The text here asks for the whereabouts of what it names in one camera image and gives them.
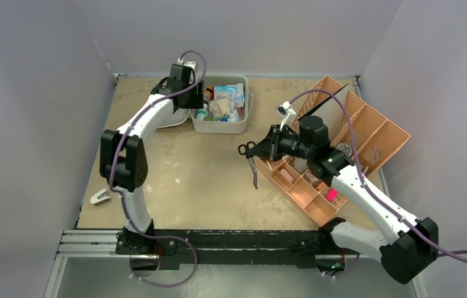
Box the clear white cap bottle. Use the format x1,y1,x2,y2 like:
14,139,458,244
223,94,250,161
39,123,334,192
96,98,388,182
195,108,209,120

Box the black handled scissors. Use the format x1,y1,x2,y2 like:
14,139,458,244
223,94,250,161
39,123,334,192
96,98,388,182
237,141,258,190

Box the white sponge pad stack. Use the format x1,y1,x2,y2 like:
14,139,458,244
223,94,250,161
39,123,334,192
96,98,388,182
209,98,232,118

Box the grey medicine case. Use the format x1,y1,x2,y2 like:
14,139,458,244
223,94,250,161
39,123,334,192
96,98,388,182
160,74,253,134

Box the clear bag of sachets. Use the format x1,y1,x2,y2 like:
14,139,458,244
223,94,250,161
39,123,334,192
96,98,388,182
227,108,240,122

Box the white blue mask packet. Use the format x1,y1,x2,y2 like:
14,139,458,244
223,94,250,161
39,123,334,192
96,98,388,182
225,83,245,109

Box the brown bottle orange cap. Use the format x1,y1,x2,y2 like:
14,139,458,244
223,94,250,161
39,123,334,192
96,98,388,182
203,85,214,105

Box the small green box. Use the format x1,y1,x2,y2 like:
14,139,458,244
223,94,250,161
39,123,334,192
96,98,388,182
204,117,220,122

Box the blue clear wipes packet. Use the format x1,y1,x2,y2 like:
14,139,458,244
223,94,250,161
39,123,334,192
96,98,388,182
214,86,235,100

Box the red fabric pouch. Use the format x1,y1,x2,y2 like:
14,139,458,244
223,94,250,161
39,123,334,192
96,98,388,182
236,107,244,121

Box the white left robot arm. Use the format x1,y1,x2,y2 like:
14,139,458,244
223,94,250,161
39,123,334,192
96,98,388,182
99,61,204,254

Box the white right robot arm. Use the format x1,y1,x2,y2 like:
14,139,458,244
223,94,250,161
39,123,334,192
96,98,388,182
264,116,438,284

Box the pink eraser block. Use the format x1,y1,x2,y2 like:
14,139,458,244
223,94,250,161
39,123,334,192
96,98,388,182
279,168,294,184

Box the pink sticky note block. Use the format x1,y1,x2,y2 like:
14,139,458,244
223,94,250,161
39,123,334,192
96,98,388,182
325,189,338,202

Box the peach plastic desk organizer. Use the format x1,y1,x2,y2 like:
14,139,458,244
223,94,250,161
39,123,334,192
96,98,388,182
250,77,417,240

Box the white staple remover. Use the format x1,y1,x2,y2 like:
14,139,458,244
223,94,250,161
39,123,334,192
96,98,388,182
89,188,111,205

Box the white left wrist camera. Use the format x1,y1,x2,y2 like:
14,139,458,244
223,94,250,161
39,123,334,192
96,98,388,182
177,59,198,71

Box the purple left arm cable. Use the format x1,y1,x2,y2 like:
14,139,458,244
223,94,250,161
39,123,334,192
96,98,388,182
107,50,207,289

